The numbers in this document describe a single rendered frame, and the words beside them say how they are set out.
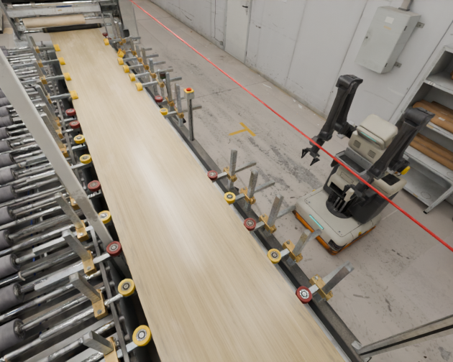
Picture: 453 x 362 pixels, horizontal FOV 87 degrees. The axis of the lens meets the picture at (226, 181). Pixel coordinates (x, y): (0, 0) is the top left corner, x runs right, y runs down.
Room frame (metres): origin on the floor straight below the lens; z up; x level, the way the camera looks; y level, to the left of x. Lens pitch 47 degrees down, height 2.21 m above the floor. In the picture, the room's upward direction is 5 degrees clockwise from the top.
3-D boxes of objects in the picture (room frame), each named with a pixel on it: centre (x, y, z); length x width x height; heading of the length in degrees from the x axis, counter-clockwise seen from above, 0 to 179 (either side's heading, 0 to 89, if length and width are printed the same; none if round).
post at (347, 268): (0.50, -0.61, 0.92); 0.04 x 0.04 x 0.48; 35
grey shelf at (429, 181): (2.27, -2.30, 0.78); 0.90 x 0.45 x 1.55; 35
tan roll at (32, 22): (4.19, 2.60, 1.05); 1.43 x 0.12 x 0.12; 125
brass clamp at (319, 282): (0.52, -0.59, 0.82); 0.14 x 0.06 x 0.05; 35
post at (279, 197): (0.91, -0.32, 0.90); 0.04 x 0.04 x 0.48; 35
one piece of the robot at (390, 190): (1.61, -1.26, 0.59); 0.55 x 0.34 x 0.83; 35
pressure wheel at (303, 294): (0.45, -0.46, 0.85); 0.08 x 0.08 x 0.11
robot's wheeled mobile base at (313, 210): (1.55, -1.19, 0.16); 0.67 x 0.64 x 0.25; 125
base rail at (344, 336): (2.30, 0.64, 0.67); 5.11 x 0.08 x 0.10; 35
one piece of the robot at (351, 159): (1.39, -0.95, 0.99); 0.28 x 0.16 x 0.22; 35
